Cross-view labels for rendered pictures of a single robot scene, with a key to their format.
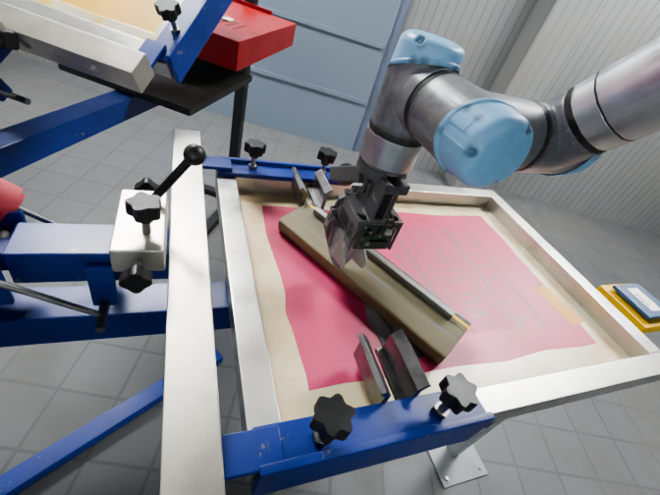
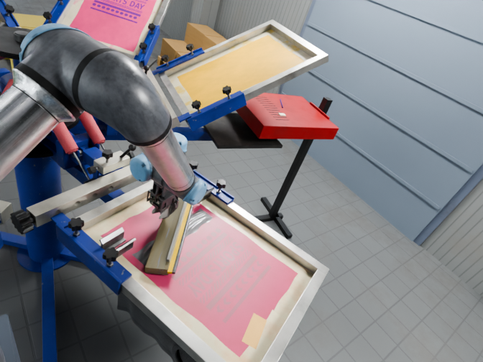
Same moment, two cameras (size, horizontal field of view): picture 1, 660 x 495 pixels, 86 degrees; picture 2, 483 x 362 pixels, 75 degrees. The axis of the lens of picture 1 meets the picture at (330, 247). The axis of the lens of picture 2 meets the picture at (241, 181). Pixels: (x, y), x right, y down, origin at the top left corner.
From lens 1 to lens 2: 0.95 m
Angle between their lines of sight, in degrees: 41
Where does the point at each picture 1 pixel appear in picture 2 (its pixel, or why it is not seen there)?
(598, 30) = not seen: outside the picture
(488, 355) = (171, 293)
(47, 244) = (92, 154)
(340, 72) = (424, 175)
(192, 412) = (60, 199)
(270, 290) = (136, 209)
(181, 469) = (44, 203)
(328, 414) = (75, 220)
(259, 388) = (85, 217)
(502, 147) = (135, 166)
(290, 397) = (93, 231)
